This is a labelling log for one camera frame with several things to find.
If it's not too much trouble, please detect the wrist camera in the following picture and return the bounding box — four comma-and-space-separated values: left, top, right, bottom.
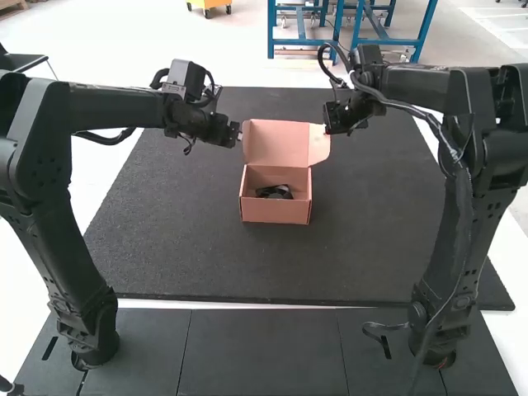
162, 58, 208, 103
356, 44, 385, 73

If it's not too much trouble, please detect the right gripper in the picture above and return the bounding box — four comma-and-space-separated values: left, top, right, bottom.
323, 98, 371, 136

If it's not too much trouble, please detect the cardboard box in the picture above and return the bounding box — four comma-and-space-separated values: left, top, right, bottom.
238, 118, 332, 226

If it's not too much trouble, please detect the dark base panel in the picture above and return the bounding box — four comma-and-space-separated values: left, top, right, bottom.
176, 308, 350, 396
337, 307, 520, 396
12, 308, 193, 396

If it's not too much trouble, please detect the yellow cart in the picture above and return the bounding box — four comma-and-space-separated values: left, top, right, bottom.
185, 0, 234, 20

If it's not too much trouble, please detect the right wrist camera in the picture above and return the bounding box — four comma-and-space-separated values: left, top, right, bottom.
356, 44, 385, 73

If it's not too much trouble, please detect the black mat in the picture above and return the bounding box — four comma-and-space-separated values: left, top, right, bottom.
82, 86, 516, 313

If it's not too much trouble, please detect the black square fan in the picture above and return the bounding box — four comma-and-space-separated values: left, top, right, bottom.
254, 184, 295, 201

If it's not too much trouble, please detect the blue metal rack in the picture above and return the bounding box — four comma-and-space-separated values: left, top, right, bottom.
266, 0, 439, 60

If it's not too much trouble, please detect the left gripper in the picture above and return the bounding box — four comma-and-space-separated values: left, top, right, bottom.
196, 112, 244, 149

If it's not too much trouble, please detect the black chair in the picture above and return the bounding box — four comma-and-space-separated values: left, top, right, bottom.
0, 42, 59, 82

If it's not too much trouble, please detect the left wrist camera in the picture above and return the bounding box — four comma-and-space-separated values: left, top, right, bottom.
162, 58, 208, 103

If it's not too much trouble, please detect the black clamp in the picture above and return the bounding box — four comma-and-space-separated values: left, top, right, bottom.
0, 374, 25, 396

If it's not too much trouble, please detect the black cable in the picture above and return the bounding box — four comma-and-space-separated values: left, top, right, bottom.
317, 42, 356, 104
361, 320, 414, 344
73, 125, 138, 147

